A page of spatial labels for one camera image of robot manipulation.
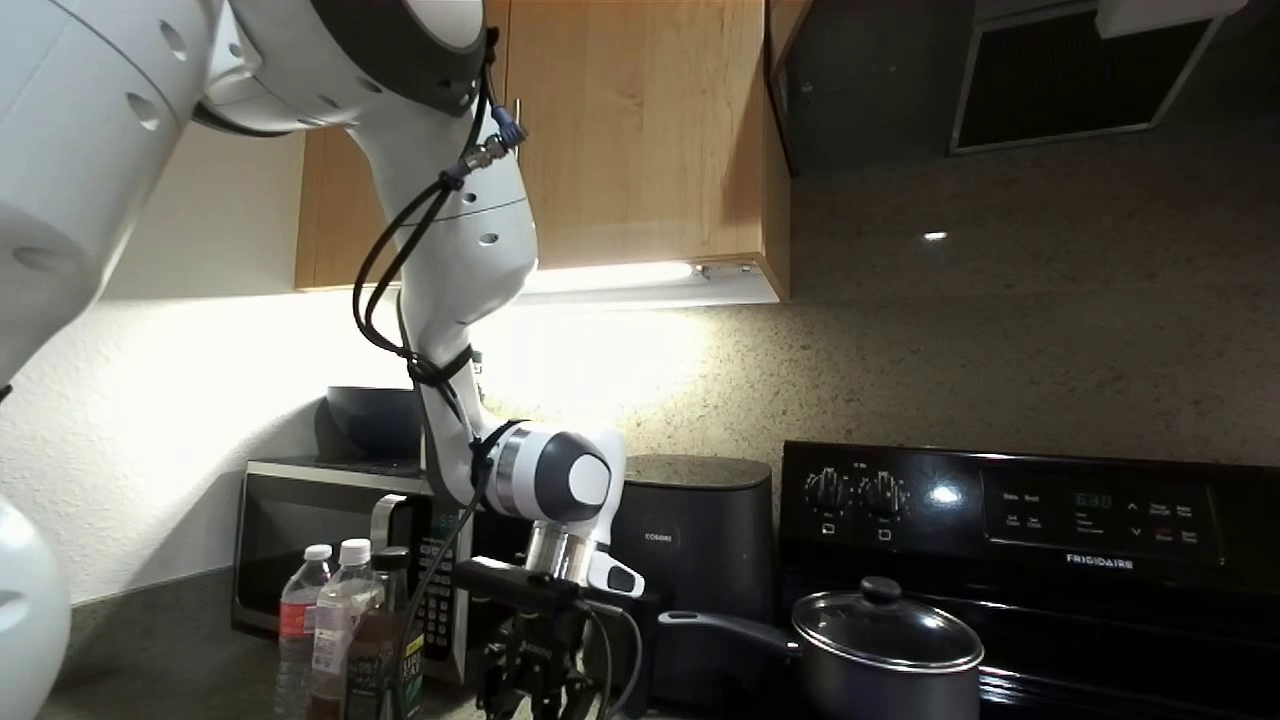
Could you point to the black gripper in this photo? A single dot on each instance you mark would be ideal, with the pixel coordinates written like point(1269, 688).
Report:
point(551, 655)

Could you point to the clear water bottle white cap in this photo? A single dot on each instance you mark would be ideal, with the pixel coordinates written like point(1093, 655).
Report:
point(338, 615)

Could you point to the black air fryer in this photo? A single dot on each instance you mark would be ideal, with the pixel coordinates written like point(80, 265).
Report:
point(702, 535)

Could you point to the black range hood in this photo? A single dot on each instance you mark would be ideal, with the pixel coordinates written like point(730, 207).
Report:
point(897, 80)

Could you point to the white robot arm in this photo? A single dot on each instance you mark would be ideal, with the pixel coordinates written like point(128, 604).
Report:
point(97, 97)

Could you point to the clear water bottle red label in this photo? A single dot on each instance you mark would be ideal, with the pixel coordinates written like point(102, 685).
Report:
point(293, 634)

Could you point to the wooden wall cabinet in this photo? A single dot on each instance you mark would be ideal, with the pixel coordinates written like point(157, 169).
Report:
point(655, 158)

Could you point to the black electric stove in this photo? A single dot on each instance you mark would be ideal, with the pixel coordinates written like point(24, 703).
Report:
point(1101, 591)

